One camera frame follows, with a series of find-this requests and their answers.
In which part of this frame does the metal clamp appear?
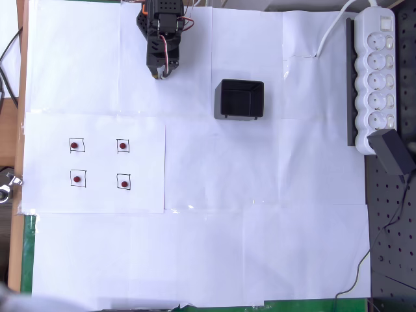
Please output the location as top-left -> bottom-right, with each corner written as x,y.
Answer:
0,174 -> 24,204

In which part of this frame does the thin black cable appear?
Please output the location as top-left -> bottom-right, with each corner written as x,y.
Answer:
333,174 -> 411,312

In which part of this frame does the black power adapter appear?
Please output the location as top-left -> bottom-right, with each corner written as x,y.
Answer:
367,129 -> 416,176

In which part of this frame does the black shelf bar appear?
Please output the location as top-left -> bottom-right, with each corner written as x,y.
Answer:
344,18 -> 358,147

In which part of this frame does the white power cable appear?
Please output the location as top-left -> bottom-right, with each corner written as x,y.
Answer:
316,0 -> 356,59

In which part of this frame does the green cutting mat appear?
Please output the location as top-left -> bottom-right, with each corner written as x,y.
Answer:
19,214 -> 370,312

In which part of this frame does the black plastic box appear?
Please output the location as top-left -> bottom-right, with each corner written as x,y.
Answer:
213,78 -> 265,123

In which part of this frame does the white power strip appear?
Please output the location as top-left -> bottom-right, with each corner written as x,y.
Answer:
353,6 -> 398,155

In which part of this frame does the white paper with drawn squares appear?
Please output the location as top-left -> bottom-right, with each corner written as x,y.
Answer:
21,112 -> 166,215

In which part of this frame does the black pegboard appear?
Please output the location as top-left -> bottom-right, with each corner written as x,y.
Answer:
363,0 -> 416,312

